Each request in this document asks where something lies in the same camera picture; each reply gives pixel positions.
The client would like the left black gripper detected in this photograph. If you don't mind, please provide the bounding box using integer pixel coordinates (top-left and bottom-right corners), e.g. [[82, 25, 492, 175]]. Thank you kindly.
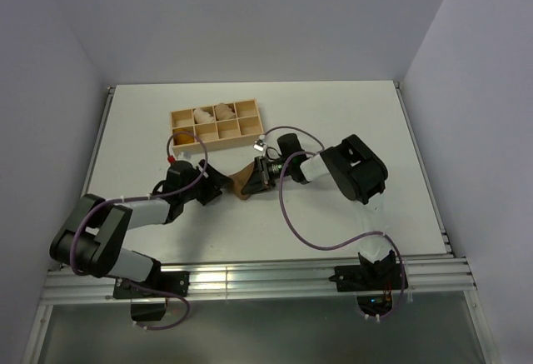
[[181, 160, 232, 206]]

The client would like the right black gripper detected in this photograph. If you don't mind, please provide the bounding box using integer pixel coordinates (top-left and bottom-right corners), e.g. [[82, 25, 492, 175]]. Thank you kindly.
[[242, 157, 292, 197]]

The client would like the brown sock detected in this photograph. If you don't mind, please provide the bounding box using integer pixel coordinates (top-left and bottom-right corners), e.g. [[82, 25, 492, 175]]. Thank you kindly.
[[228, 162, 260, 201]]

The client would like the mustard yellow sock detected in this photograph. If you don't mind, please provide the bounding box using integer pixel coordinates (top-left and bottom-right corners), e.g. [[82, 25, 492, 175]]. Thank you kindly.
[[173, 132, 196, 146]]

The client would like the wooden compartment tray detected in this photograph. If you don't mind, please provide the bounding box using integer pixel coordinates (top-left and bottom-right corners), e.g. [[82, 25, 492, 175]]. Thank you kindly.
[[170, 99, 264, 155]]

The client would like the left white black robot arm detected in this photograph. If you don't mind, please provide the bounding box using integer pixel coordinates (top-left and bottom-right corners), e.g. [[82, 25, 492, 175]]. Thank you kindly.
[[49, 160, 233, 297]]

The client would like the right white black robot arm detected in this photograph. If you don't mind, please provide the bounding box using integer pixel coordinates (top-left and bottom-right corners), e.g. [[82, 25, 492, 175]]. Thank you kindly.
[[231, 127, 399, 289]]

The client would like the beige rolled sock left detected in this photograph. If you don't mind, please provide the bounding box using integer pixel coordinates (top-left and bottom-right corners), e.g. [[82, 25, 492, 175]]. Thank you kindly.
[[193, 107, 214, 124]]

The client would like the beige rolled sock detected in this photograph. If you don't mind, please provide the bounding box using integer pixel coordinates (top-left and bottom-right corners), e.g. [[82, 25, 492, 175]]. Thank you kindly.
[[214, 103, 237, 121], [193, 107, 214, 124]]

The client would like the beige rolled sock right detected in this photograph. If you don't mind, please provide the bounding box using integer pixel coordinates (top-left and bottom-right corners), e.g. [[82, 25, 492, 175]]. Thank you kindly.
[[214, 103, 237, 121]]

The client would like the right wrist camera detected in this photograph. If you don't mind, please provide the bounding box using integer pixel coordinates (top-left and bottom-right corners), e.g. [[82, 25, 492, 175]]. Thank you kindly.
[[253, 134, 268, 152]]

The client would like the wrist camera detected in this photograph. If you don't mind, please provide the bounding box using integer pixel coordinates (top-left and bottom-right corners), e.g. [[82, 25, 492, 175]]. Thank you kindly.
[[167, 152, 192, 165], [253, 134, 268, 152]]

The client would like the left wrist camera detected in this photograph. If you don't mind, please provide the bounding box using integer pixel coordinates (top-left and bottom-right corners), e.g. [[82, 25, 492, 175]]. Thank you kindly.
[[167, 152, 192, 165]]

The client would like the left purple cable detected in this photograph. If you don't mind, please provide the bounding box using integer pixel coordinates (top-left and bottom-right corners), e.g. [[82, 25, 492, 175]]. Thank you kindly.
[[70, 131, 209, 332]]

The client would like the purple cable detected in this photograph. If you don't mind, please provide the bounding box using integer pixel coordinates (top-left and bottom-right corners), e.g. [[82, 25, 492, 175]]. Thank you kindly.
[[70, 131, 209, 332], [264, 125, 407, 322]]

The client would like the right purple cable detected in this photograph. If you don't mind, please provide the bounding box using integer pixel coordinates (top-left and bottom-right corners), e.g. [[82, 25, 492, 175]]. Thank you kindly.
[[264, 125, 407, 322]]

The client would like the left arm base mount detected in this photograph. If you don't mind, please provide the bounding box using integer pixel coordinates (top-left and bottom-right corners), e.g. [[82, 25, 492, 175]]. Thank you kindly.
[[112, 271, 191, 331]]

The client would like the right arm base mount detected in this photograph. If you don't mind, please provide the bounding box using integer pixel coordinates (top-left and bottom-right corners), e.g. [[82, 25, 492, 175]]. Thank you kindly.
[[328, 250, 409, 322]]

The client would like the aluminium rail frame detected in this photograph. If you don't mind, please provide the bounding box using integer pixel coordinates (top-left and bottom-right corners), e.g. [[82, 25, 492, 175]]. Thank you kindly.
[[39, 84, 480, 302]]

